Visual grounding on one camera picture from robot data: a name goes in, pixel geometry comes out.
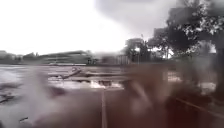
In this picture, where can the long low grey building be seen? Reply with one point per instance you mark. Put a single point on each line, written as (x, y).
(66, 57)

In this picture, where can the group of dark trees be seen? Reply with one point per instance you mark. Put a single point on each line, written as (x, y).
(186, 30)

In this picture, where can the distant line of trees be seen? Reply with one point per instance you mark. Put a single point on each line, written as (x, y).
(16, 58)

